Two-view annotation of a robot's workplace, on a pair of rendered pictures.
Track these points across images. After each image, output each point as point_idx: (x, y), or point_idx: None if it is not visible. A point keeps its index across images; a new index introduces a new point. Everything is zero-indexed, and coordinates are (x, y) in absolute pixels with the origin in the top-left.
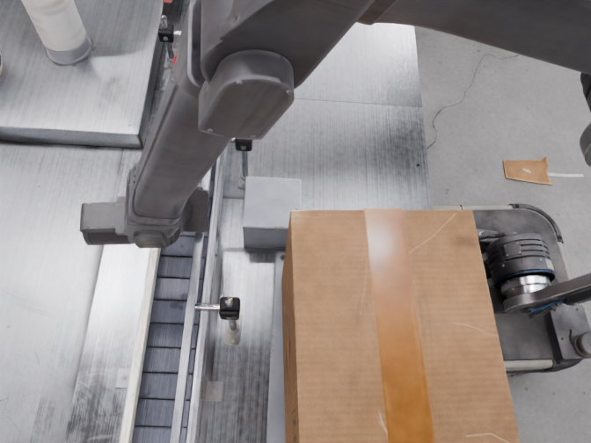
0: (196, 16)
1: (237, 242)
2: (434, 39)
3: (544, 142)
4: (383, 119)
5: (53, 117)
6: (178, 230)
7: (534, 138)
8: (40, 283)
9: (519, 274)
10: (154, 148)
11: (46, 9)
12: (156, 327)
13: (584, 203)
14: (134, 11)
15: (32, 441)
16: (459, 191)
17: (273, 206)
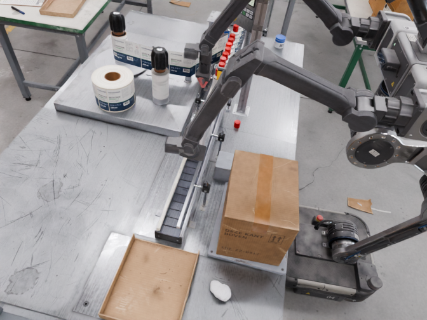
0: (223, 73)
1: (211, 176)
2: (319, 136)
3: (372, 193)
4: (279, 145)
5: (150, 120)
6: (196, 151)
7: (366, 190)
8: (134, 176)
9: (340, 238)
10: (203, 107)
11: (159, 83)
12: (175, 195)
13: (389, 226)
14: (187, 91)
15: (121, 226)
16: (322, 207)
17: (228, 162)
